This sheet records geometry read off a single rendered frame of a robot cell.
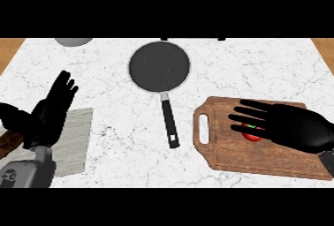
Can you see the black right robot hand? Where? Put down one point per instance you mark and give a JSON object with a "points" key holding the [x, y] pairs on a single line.
{"points": [[295, 126]]}

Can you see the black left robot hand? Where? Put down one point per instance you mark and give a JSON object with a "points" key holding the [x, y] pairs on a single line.
{"points": [[46, 117]]}

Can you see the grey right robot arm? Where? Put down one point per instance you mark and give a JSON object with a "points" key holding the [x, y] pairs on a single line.
{"points": [[328, 163]]}

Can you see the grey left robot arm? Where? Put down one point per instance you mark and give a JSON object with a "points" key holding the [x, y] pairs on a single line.
{"points": [[29, 173]]}

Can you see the red tomato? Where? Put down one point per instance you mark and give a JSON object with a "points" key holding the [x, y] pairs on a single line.
{"points": [[251, 137]]}

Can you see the brown wooden cutting board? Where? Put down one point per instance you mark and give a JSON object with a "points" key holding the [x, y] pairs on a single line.
{"points": [[242, 156]]}

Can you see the dark grey frying pan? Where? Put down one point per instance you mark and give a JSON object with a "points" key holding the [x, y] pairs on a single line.
{"points": [[159, 67]]}

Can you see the grey placemat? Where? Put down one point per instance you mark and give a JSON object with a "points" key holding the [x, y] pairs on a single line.
{"points": [[74, 141]]}

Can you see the brown wooden object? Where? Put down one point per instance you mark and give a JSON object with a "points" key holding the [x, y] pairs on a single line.
{"points": [[7, 144]]}

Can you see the grey bowl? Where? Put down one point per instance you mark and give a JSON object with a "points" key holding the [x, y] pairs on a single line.
{"points": [[72, 41]]}

